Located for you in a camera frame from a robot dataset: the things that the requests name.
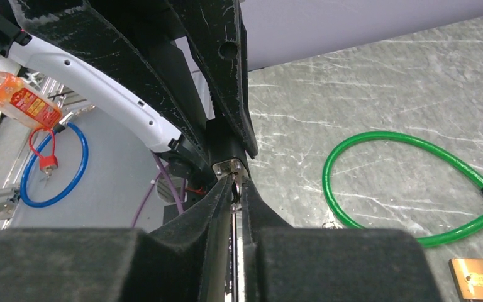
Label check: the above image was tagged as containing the small silver key pair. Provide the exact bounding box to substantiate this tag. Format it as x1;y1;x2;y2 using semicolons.
321;221;340;229

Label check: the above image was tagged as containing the green cable lock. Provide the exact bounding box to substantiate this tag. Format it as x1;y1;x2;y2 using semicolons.
321;131;483;248

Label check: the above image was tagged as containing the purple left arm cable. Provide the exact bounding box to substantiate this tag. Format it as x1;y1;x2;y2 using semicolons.
131;152;186;229

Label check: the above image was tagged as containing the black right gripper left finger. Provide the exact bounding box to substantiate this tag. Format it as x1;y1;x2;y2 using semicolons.
0;178;233;301

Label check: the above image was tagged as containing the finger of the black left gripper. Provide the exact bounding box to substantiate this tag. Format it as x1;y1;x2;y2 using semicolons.
10;1;208;161
168;1;258;158

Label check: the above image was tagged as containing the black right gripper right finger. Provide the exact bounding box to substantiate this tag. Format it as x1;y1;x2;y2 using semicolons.
240;179;442;301

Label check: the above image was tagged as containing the brass padlock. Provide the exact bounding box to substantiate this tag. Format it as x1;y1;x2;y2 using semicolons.
448;258;483;301

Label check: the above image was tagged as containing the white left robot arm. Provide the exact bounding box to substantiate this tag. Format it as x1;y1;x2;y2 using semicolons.
0;1;258;165

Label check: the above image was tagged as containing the orange drink bottle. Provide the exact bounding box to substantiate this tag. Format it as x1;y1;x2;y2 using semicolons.
0;71;62;130

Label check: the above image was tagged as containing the blue cable lock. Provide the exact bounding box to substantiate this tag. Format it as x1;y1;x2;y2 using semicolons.
19;122;89;208

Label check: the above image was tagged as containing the red cable padlock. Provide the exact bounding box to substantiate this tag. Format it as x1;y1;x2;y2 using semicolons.
28;126;60;184

